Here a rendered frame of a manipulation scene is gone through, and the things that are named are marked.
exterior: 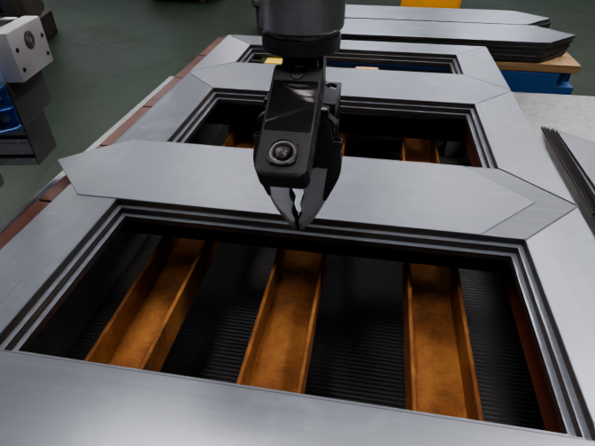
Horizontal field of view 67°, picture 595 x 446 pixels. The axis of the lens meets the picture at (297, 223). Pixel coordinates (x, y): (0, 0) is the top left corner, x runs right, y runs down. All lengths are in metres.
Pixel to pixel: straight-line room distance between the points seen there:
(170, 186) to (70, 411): 0.36
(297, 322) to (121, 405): 0.32
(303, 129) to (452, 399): 0.41
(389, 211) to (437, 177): 0.13
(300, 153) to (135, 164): 0.45
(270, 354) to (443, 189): 0.35
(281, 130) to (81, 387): 0.29
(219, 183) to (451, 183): 0.35
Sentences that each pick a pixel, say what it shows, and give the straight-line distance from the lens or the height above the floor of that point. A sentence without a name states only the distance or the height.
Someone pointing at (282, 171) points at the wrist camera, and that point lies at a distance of 0.36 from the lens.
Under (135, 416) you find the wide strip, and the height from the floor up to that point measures 0.84.
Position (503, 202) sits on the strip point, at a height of 0.84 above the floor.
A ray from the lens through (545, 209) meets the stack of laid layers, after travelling 0.72.
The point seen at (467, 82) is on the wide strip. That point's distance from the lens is 1.14.
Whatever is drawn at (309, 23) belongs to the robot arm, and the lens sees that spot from 0.40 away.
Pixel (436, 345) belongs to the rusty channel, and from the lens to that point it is 0.69.
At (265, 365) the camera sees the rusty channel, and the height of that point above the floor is 0.68.
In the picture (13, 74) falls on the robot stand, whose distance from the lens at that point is 1.04.
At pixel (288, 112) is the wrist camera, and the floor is 1.05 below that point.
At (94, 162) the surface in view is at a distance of 0.81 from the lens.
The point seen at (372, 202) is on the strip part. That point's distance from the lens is 0.65.
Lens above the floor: 1.21
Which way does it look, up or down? 37 degrees down
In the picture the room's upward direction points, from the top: straight up
